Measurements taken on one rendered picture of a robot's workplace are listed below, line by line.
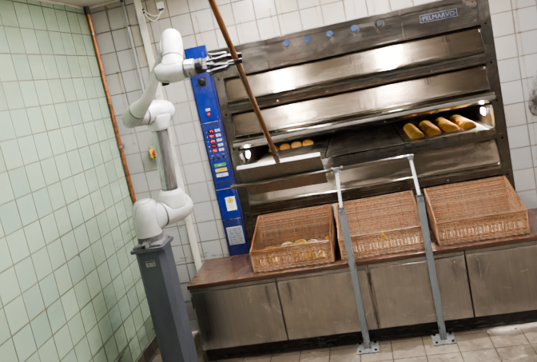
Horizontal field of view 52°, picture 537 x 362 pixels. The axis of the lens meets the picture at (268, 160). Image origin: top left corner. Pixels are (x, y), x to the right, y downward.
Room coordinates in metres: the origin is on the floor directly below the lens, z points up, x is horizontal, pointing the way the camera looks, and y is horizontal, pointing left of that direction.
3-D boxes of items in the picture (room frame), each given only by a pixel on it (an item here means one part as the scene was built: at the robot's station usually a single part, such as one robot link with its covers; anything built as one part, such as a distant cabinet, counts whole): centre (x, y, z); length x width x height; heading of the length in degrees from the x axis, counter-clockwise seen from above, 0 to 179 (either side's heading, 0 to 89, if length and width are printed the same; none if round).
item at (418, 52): (3.91, -0.68, 1.80); 1.79 x 0.11 x 0.19; 80
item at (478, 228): (3.54, -1.26, 0.72); 0.56 x 0.49 x 0.28; 79
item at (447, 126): (4.25, -1.33, 1.21); 0.61 x 0.48 x 0.06; 170
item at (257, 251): (3.75, -0.07, 0.72); 0.56 x 0.49 x 0.28; 79
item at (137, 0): (4.14, 0.69, 1.45); 0.05 x 0.02 x 2.30; 80
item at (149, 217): (3.27, 0.78, 1.17); 0.18 x 0.16 x 0.22; 131
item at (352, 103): (3.91, -0.68, 1.54); 1.79 x 0.11 x 0.19; 80
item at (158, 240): (3.25, 0.79, 1.03); 0.22 x 0.18 x 0.06; 170
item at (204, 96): (5.01, 0.19, 1.07); 1.93 x 0.16 x 2.15; 170
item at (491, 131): (3.94, -0.69, 1.16); 1.80 x 0.06 x 0.04; 80
